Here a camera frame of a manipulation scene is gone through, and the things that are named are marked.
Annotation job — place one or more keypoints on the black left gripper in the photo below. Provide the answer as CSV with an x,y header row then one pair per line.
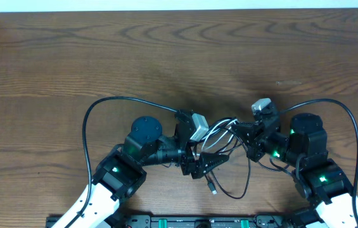
x,y
195,168

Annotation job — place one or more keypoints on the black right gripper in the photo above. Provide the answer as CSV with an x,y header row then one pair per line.
x,y
250,132

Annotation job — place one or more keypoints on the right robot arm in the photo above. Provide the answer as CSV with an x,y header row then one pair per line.
x,y
317,178

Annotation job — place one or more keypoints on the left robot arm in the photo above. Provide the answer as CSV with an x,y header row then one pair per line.
x,y
120,174

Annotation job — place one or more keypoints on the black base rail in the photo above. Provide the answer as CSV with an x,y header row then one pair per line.
x,y
204,221

